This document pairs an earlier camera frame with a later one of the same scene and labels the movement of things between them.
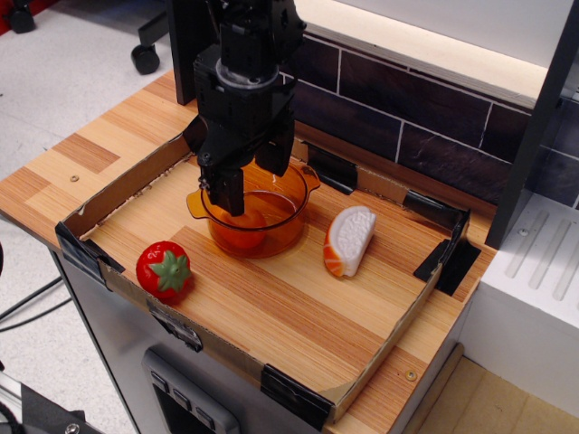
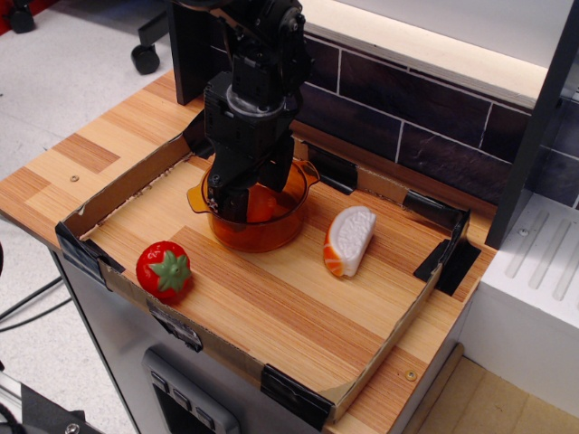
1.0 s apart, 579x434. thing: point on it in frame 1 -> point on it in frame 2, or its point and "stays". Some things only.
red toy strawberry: x=164 y=268 stays
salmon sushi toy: x=346 y=239 stays
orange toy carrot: x=245 y=231 -> x=261 y=203
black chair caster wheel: x=144 y=57 stays
